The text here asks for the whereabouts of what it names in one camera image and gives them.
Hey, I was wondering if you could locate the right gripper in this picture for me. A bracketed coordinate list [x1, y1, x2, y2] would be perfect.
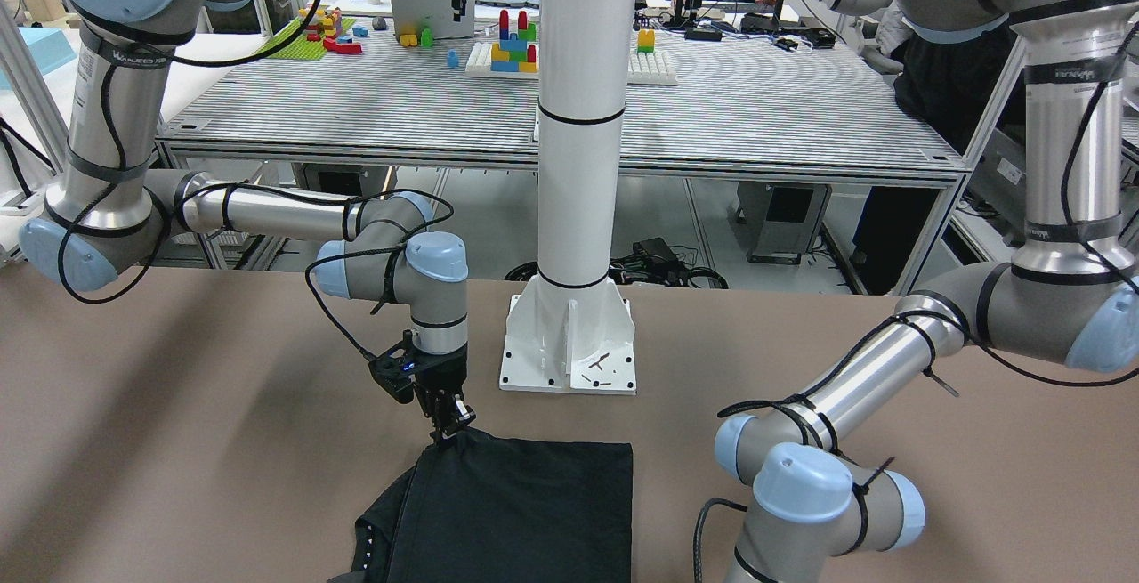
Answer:
[369, 343, 477, 446]

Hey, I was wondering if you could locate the black t-shirt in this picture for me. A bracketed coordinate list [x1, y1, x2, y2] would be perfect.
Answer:
[338, 428, 634, 582]

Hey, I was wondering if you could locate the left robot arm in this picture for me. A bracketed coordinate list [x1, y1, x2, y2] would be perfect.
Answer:
[715, 0, 1136, 582]

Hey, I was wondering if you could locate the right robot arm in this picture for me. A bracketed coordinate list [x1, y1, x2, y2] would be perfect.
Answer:
[18, 0, 475, 442]

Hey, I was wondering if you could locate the colourful block tower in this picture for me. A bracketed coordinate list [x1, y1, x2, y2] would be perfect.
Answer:
[489, 10, 538, 75]

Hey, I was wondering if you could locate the green lego baseplate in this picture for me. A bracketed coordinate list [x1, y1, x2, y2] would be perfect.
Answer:
[260, 13, 364, 61]

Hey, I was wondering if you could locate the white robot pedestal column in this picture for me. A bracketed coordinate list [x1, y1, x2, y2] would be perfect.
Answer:
[499, 0, 637, 395]

